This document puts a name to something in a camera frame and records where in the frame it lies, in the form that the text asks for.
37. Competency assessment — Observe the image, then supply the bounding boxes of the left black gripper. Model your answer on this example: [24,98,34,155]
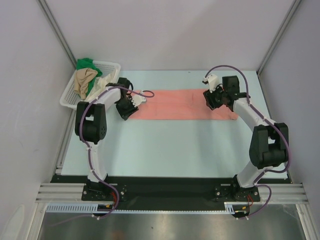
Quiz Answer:
[116,96,139,121]

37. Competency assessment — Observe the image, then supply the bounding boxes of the pink t shirt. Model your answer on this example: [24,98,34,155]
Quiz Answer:
[129,89,238,121]

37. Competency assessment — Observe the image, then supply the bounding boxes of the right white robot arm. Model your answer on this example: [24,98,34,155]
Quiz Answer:
[203,74,289,201]

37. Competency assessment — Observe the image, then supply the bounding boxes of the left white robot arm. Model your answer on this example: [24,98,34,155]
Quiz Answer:
[75,77,139,200]

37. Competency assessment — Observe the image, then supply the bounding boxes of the cream white t shirt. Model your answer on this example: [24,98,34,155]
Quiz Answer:
[81,73,114,102]

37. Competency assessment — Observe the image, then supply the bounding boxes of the beige t shirt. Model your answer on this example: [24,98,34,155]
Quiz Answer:
[74,68,98,100]

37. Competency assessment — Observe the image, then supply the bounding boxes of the white plastic basket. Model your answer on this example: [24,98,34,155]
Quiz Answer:
[59,60,121,110]

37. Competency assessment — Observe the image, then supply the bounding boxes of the green t shirt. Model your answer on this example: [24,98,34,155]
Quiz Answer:
[76,58,103,97]

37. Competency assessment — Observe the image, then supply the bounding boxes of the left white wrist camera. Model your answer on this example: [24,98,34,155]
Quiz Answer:
[131,92,147,107]

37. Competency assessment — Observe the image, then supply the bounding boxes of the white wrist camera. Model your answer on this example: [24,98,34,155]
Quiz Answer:
[131,92,147,107]
[202,74,221,93]

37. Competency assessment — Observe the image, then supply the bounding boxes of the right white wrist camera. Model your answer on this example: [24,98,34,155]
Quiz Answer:
[202,74,221,93]

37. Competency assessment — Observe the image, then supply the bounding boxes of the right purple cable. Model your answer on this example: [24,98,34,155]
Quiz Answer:
[204,65,293,220]

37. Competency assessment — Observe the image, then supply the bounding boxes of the purple cable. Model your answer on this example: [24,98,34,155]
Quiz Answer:
[48,84,155,227]
[204,65,293,220]

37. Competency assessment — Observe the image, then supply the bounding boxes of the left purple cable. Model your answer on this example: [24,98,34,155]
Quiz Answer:
[48,84,155,227]

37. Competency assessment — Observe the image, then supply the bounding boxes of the right aluminium corner post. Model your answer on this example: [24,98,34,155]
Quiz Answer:
[256,0,303,77]

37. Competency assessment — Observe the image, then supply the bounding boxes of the aluminium corner post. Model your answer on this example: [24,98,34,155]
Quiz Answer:
[36,0,77,68]
[256,0,303,77]

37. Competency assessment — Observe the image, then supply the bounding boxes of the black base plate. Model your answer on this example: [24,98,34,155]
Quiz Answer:
[49,174,293,212]

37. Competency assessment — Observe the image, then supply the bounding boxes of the aluminium frame rail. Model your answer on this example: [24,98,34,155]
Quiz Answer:
[35,183,309,204]

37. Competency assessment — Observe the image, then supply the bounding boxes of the white slotted cable duct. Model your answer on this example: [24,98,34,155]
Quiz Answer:
[46,202,245,215]

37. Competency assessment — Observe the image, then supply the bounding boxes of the left aluminium corner post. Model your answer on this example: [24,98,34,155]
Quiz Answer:
[36,0,77,68]

